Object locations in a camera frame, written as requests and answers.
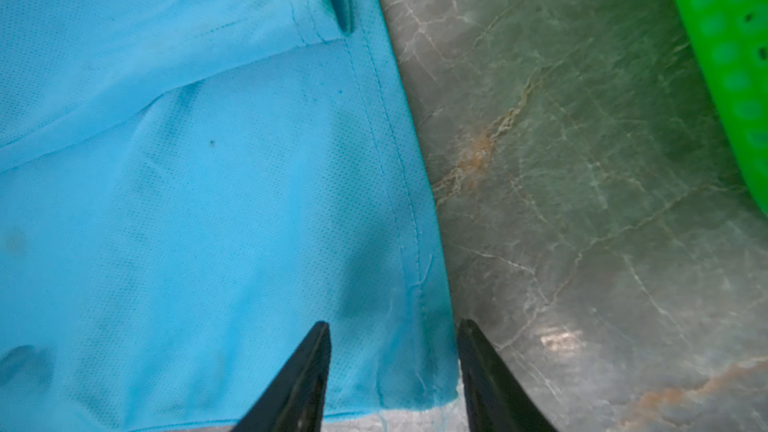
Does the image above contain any green plastic basket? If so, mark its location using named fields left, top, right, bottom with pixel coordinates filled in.
left=674, top=0, right=767, bottom=211

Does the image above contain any teal t-shirt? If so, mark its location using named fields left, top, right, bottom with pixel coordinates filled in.
left=1, top=0, right=458, bottom=431

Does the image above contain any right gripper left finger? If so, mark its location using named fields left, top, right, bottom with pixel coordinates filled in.
left=232, top=321, right=332, bottom=432

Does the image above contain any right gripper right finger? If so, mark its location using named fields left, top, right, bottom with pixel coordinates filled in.
left=457, top=319, right=556, bottom=432

